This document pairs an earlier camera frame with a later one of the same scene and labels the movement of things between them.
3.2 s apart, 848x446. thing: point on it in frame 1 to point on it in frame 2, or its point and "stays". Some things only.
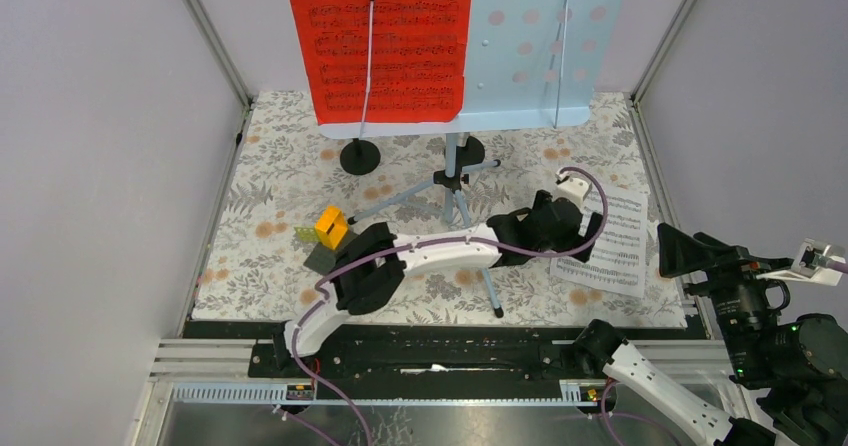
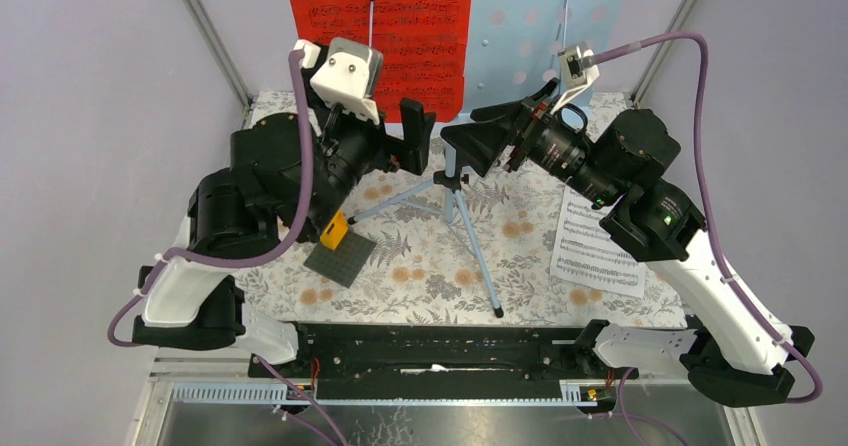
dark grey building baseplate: (322, 259) stays
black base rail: (441, 350) stays
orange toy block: (332, 226) stays
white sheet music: (618, 261) stays
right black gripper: (678, 250) to (482, 143)
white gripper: (570, 188) to (348, 78)
